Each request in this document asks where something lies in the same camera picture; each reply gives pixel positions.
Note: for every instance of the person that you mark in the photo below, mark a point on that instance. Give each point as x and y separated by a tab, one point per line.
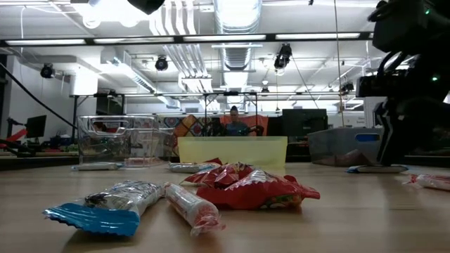
236	128

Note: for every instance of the silver ventilation duct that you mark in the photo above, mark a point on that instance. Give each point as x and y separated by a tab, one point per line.
237	21

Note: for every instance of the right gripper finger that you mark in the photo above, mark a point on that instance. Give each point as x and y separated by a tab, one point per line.
404	126
381	116

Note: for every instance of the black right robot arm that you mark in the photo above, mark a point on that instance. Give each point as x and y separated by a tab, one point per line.
404	24

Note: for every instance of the orange cloth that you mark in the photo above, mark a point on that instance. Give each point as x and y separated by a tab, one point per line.
262	121

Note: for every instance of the large black monitor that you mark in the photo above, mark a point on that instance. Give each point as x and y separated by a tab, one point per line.
304	123

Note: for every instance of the white cabinet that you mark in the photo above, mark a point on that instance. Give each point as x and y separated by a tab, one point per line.
369	112

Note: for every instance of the black ceiling camera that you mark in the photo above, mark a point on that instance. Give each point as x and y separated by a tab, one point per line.
47	71
161	64
347	87
283	56

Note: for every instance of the yellow plastic bin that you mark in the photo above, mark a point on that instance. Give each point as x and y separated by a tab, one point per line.
246	151

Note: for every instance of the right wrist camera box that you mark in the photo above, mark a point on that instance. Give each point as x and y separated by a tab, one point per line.
372	86

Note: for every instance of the colourful patterned quilt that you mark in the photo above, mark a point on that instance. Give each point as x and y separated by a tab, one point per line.
190	126

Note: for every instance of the small black monitor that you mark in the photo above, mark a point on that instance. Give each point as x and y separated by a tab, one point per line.
36	126

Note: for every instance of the white ceiling pipe bundle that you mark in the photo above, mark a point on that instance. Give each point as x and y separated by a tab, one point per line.
183	56

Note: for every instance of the red bar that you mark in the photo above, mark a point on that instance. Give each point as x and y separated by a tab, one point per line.
17	135

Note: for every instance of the black scaffold frame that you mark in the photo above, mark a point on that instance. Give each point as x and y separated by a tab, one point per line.
230	93

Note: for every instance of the black rig beam with lights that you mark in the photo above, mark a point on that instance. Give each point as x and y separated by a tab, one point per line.
179	39

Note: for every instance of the clear plastic bin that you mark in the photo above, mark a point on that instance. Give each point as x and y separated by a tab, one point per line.
105	140

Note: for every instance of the white rectangular air duct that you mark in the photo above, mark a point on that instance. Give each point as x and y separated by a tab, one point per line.
133	75

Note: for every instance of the white pink candy roll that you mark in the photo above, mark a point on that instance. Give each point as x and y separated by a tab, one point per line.
144	162
432	182
191	207

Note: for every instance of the blue silver candy bar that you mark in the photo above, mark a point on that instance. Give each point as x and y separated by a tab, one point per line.
186	168
116	204
362	169
96	166

